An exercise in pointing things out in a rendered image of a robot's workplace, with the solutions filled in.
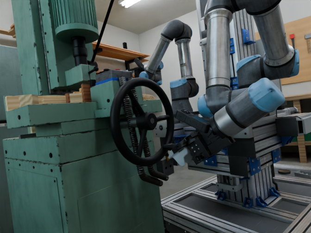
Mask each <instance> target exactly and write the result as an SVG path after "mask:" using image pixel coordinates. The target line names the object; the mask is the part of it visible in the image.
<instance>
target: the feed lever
mask: <svg viewBox="0 0 311 233"><path fill-rule="evenodd" d="M113 3H114V0H111V1H110V4H109V7H108V10H107V13H106V17H105V20H104V23H103V26H102V29H101V32H100V35H99V38H98V41H97V44H96V47H95V50H94V54H93V57H92V60H91V61H87V63H88V65H94V66H97V67H98V64H97V62H95V61H94V60H95V57H96V54H97V51H98V48H99V45H100V41H101V39H102V36H103V33H104V30H105V27H106V23H107V21H108V18H109V15H110V12H111V9H112V5H113Z"/></svg>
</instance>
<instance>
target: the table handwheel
mask: <svg viewBox="0 0 311 233"><path fill-rule="evenodd" d="M137 86H145V87H148V88H150V89H151V90H153V91H154V92H155V93H156V94H157V96H158V97H159V98H160V100H161V102H162V104H163V106H164V109H165V112H166V115H165V116H158V117H156V116H155V114H154V113H153V112H144V111H143V109H142V107H141V105H140V104H139V102H138V101H137V99H136V97H135V95H134V93H133V92H132V89H133V88H135V87H137ZM127 94H128V96H129V97H130V99H131V100H132V102H133V104H134V106H135V107H136V109H137V111H138V113H139V114H138V116H137V117H133V118H132V119H131V120H130V125H131V126H132V127H134V128H139V129H140V130H141V131H142V132H141V137H140V142H139V145H138V149H137V154H134V153H133V152H132V151H131V150H130V149H129V148H128V146H127V145H126V143H125V141H124V138H123V135H122V132H121V129H127V128H128V123H127V119H126V118H125V119H120V110H121V106H122V103H123V100H124V98H125V96H126V95H127ZM162 120H167V131H166V136H165V140H164V143H163V145H166V144H171V143H172V140H173V136H174V114H173V110H172V106H171V103H170V101H169V99H168V97H167V95H166V93H165V92H164V91H163V89H162V88H161V87H160V86H159V85H158V84H157V83H155V82H154V81H152V80H150V79H147V78H141V77H139V78H133V79H131V80H129V81H127V82H125V83H124V84H123V85H122V86H121V87H120V88H119V89H118V91H117V93H116V94H115V96H114V99H113V101H112V105H111V110H110V128H111V133H112V137H113V140H114V143H115V145H116V147H117V149H118V150H119V152H120V153H121V154H122V155H123V157H124V158H125V159H127V160H128V161H129V162H131V163H133V164H135V165H137V166H151V165H154V164H156V163H157V162H159V161H160V160H161V159H162V158H163V157H164V156H165V155H166V153H167V152H168V150H164V149H163V145H162V147H161V148H160V150H159V151H158V152H157V153H156V154H154V155H153V156H151V157H147V158H144V157H141V156H142V152H143V146H144V142H145V138H146V134H147V130H154V129H155V127H156V125H157V122H158V121H162Z"/></svg>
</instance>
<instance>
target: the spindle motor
mask: <svg viewBox="0 0 311 233"><path fill-rule="evenodd" d="M51 2H52V10H53V17H54V24H55V33H56V38H57V39H58V40H59V41H61V42H64V43H69V44H73V42H72V41H71V37H74V36H83V37H85V38H86V41H85V44H87V43H92V42H95V41H96V40H98V38H99V31H98V24H97V16H96V9H95V1H94V0H51Z"/></svg>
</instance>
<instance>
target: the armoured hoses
mask: <svg viewBox="0 0 311 233"><path fill-rule="evenodd" d="M131 79H133V77H129V78H127V79H126V81H129V80H131ZM118 81H119V85H120V87H121V86H122V85H123V84H124V83H125V82H126V81H125V77H123V76H122V77H118ZM132 92H133V93H134V95H135V97H136V99H137V101H138V98H137V93H136V89H135V88H133V89H132ZM132 104H133V103H132ZM123 105H124V110H125V114H126V119H127V123H128V128H129V134H130V138H131V141H132V147H133V152H134V154H137V149H138V145H139V143H138V139H137V133H136V130H135V129H136V128H134V127H132V126H131V125H130V120H131V119H132V118H133V115H132V111H131V106H130V101H129V97H128V94H127V95H126V96H125V98H124V100H123ZM133 109H134V113H135V117H137V116H138V114H139V113H138V111H137V109H136V107H135V106H134V104H133ZM138 130H139V134H140V136H141V132H142V131H141V130H140V129H138ZM147 141H148V140H147V136H146V138H145V142H144V146H143V151H144V156H145V158H147V157H151V154H150V149H149V145H148V142H147ZM147 168H148V172H149V174H150V175H151V176H149V175H147V174H145V171H144V167H143V166H137V170H138V175H139V177H140V178H141V180H143V181H145V182H148V183H151V184H154V185H157V186H162V185H163V182H162V181H161V180H164V181H168V179H169V177H168V175H166V174H163V173H161V172H158V171H156V170H155V169H154V166H153V165H151V166H148V167H147ZM157 178H159V179H161V180H159V179H157Z"/></svg>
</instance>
